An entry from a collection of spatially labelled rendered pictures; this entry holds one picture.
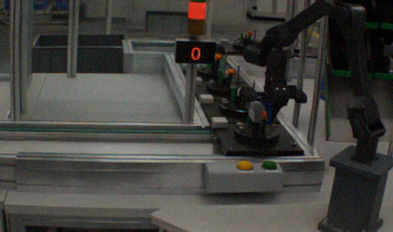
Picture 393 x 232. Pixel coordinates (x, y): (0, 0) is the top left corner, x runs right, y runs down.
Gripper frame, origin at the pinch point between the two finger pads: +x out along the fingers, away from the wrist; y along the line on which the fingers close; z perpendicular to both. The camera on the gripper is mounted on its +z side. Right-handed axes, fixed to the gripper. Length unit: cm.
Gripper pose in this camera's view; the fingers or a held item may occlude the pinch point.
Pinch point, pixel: (271, 112)
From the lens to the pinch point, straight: 166.3
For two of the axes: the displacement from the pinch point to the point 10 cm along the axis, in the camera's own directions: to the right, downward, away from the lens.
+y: 9.9, 0.2, 1.4
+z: 1.3, 3.3, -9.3
